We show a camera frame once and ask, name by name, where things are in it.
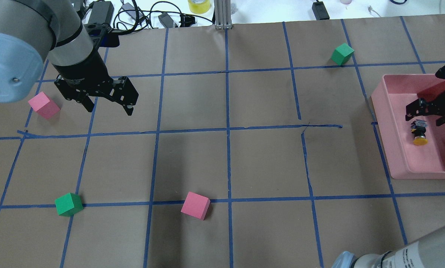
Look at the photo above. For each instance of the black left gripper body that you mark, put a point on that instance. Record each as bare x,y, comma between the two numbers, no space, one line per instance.
81,70

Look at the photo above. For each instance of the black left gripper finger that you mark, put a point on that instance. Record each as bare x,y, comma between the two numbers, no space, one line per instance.
88,104
129,108

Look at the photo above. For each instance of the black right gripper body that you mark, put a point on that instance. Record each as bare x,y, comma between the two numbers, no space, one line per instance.
428,105

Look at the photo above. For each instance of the yellow push button switch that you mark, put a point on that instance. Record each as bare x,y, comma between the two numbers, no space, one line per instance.
418,130

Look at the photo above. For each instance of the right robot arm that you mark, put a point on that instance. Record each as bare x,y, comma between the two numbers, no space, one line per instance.
425,252

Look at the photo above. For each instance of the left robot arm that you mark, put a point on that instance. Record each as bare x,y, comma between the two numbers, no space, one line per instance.
33,31

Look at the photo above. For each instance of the pink foam cube far left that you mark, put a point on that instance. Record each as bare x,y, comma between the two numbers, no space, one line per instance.
44,105

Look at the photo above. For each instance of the pink foam cube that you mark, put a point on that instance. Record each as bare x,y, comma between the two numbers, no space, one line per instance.
44,105
195,205

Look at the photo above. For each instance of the pink plastic tray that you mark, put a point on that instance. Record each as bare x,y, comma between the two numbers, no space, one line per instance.
405,159

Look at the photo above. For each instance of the black power adapter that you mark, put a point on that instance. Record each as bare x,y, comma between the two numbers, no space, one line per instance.
101,12

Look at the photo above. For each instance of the green foam cube near left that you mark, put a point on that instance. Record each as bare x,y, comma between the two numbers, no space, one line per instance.
68,205

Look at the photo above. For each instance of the green foam cube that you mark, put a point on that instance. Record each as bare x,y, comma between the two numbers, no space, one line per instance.
68,205
342,54

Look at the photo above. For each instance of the pink foam cube centre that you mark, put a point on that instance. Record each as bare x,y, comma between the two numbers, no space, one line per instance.
195,205

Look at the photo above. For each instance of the green foam cube right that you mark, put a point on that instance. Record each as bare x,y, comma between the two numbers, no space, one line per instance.
342,54

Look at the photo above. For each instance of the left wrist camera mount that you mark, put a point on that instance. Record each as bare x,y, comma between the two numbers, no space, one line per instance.
102,35

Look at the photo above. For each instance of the aluminium frame post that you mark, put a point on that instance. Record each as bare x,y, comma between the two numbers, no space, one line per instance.
222,14

